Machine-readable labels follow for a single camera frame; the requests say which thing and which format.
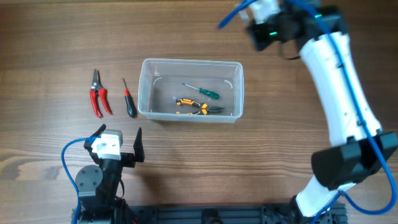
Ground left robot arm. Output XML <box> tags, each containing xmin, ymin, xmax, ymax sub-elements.
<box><xmin>71</xmin><ymin>125</ymin><xmax>145</xmax><ymax>223</ymax></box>

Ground green handled screwdriver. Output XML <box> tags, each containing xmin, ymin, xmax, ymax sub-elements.
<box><xmin>182</xmin><ymin>83</ymin><xmax>220</xmax><ymax>100</ymax></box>

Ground clear plastic container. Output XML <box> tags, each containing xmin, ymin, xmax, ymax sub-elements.
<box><xmin>136</xmin><ymin>58</ymin><xmax>244</xmax><ymax>123</ymax></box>

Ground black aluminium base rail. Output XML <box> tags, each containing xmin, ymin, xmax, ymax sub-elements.
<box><xmin>70</xmin><ymin>202</ymin><xmax>348</xmax><ymax>224</ymax></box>

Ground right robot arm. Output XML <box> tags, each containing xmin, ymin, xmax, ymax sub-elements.
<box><xmin>247</xmin><ymin>1</ymin><xmax>397</xmax><ymax>223</ymax></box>

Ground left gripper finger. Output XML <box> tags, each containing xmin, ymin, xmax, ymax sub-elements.
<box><xmin>133</xmin><ymin>128</ymin><xmax>145</xmax><ymax>162</ymax></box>
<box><xmin>90</xmin><ymin>124</ymin><xmax>106</xmax><ymax>138</ymax></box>

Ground orange black needle-nose pliers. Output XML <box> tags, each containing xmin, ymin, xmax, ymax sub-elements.
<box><xmin>176</xmin><ymin>98</ymin><xmax>225</xmax><ymax>115</ymax></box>

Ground red handled pruning shears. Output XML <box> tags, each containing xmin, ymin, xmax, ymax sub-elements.
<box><xmin>90</xmin><ymin>69</ymin><xmax>113</xmax><ymax>118</ymax></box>

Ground right blue cable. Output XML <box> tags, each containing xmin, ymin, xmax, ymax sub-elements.
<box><xmin>216</xmin><ymin>0</ymin><xmax>398</xmax><ymax>224</ymax></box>

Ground blue cable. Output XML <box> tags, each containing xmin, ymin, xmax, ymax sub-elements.
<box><xmin>60</xmin><ymin>136</ymin><xmax>101</xmax><ymax>224</ymax></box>
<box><xmin>216</xmin><ymin>0</ymin><xmax>398</xmax><ymax>224</ymax></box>

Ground left blue cable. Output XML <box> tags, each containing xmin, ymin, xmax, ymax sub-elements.
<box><xmin>60</xmin><ymin>136</ymin><xmax>101</xmax><ymax>224</ymax></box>

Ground black red screwdriver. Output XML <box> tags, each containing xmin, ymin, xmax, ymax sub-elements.
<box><xmin>122</xmin><ymin>78</ymin><xmax>137</xmax><ymax>118</ymax></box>

